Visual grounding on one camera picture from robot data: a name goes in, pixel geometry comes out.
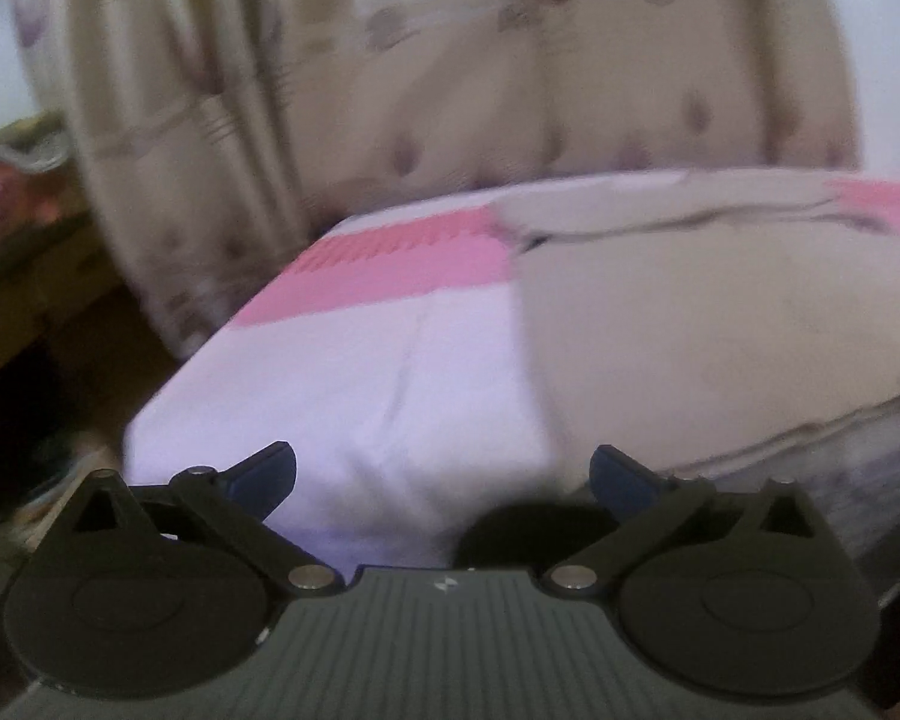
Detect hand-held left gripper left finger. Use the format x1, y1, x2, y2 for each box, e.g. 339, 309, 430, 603
67, 441, 344, 595

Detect grey cloth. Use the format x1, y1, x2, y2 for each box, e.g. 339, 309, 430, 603
675, 401, 900, 605

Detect brown wooden furniture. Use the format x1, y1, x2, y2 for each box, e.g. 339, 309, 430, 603
0, 214, 185, 398

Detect floral cloth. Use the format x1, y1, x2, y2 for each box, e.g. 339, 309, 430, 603
0, 111, 92, 275

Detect pink and white bed sheet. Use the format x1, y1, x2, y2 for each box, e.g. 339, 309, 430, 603
124, 169, 900, 572

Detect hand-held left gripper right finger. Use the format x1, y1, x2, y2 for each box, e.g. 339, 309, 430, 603
538, 445, 830, 597

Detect beige leaf print curtain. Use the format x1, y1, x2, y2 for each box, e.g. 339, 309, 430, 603
0, 0, 865, 361

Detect beige knit garment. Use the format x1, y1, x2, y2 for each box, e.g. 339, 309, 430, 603
493, 169, 900, 482

